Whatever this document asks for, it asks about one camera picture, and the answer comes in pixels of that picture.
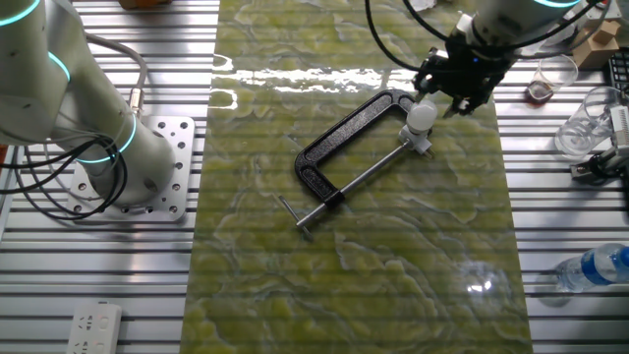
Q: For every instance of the black keyboard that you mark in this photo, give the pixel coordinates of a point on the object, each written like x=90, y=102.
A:
x=620, y=71

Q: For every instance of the black C-clamp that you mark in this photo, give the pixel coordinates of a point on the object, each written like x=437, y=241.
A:
x=344, y=125

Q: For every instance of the white crumpled plastic bag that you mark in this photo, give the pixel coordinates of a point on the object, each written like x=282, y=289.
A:
x=555, y=41

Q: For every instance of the green marble pattern mat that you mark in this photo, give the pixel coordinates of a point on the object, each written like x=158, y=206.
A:
x=344, y=275

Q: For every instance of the clear plastic cup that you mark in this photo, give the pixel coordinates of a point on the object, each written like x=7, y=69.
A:
x=585, y=128

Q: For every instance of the brown wooden item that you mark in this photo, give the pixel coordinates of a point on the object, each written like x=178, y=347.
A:
x=142, y=3

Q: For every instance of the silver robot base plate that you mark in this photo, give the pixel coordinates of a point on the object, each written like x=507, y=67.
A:
x=179, y=147

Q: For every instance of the white ribbed device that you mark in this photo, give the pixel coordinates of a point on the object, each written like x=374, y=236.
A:
x=620, y=125

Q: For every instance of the white light bulb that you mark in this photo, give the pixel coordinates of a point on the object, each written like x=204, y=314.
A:
x=422, y=115

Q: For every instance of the grey emergency stop box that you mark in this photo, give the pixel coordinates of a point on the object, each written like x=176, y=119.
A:
x=615, y=10

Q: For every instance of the black and metal tool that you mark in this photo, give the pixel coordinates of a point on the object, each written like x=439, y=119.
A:
x=597, y=167

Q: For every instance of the tan cardboard box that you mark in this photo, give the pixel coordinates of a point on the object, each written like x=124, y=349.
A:
x=592, y=54

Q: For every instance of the blue label water bottle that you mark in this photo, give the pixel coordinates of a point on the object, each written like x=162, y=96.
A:
x=594, y=268

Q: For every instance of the white power strip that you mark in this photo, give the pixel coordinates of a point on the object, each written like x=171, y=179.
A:
x=93, y=329

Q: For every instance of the small wooden block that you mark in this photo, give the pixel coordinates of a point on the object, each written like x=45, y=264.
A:
x=607, y=30

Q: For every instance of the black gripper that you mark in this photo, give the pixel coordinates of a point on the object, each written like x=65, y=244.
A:
x=472, y=74

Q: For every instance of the glass beaker with dark liquid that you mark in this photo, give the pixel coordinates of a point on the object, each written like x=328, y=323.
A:
x=545, y=86

